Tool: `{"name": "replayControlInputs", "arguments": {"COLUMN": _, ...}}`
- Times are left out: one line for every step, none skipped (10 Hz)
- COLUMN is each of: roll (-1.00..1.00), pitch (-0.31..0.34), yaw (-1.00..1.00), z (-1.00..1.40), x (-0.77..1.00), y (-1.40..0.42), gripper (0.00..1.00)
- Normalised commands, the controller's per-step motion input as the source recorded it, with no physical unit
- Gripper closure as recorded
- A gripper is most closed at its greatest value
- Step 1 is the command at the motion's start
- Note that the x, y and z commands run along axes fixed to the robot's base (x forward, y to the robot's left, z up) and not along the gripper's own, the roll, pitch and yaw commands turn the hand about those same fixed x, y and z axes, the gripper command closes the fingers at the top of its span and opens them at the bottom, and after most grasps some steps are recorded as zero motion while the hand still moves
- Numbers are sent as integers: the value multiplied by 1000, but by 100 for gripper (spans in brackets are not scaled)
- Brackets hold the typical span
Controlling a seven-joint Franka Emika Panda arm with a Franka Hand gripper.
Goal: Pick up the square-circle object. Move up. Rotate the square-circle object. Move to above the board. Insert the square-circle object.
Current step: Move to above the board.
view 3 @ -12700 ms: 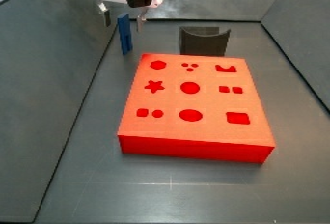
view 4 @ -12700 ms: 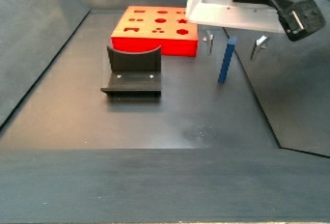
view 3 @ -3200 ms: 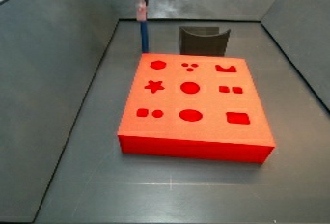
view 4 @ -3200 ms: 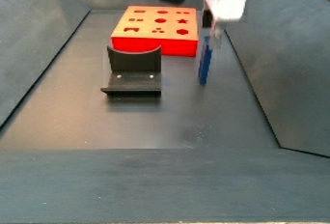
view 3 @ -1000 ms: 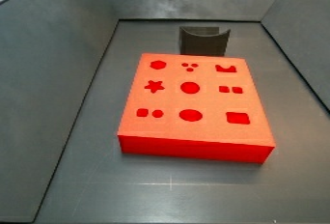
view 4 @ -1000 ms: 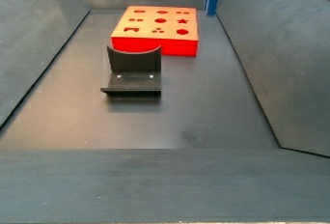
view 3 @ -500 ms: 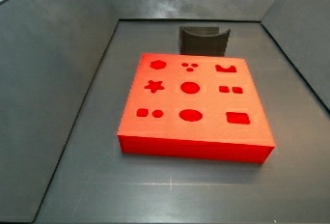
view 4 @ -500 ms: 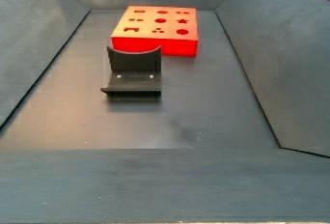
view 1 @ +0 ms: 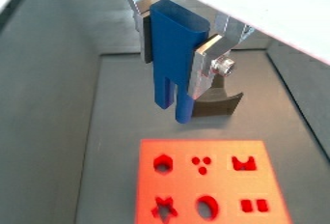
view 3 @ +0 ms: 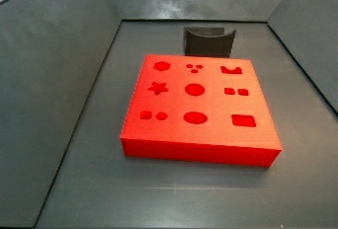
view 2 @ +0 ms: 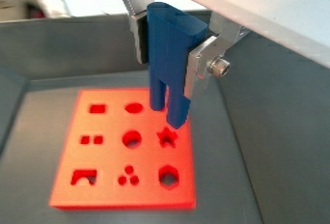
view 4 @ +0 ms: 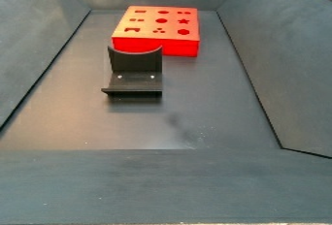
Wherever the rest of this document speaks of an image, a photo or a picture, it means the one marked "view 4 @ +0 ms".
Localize red shape-sorter board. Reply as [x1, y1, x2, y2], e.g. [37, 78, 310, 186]
[109, 6, 199, 57]

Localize black curved bracket stand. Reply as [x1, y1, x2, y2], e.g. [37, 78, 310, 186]
[101, 48, 162, 95]

